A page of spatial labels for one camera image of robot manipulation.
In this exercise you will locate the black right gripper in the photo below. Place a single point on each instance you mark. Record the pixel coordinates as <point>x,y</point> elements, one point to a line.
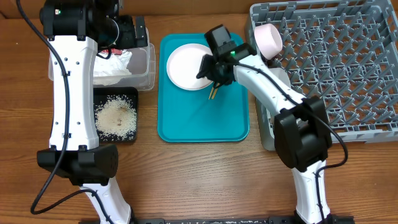
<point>202,73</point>

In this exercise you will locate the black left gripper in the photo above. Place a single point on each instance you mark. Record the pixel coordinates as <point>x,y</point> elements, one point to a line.
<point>129,40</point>

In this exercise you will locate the red snack wrapper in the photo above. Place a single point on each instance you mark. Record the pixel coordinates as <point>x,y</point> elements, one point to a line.
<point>113,51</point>

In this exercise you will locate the pink round plate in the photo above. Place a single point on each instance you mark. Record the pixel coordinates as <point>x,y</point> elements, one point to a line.
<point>183,65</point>

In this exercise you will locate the white napkin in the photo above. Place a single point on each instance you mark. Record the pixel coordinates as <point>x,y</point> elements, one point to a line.
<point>111,71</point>

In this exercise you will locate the pink small bowl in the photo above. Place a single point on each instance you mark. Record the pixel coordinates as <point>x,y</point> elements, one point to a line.
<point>268,40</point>

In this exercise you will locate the grey-green bowl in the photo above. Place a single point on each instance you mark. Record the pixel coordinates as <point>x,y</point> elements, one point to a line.
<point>282,75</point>

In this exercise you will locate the white rice pile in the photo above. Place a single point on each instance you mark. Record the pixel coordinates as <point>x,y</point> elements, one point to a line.
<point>116,119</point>

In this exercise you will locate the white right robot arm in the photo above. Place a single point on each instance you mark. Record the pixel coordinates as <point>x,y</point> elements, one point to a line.
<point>301,135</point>

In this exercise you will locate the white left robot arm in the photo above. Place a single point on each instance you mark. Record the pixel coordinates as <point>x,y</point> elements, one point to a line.
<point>75,32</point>

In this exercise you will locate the grey dishwasher rack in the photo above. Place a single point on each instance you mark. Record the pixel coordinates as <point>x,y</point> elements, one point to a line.
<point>345,52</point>

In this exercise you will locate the clear plastic bin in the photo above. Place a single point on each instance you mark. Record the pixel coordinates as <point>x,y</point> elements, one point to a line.
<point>140,65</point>

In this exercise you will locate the teal plastic tray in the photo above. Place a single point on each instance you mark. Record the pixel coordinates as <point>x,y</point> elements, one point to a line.
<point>190,116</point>

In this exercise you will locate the black plastic tray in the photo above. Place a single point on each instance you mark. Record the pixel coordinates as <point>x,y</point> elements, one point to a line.
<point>101,93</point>

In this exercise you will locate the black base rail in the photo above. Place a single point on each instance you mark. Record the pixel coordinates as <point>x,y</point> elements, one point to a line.
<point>332,219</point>

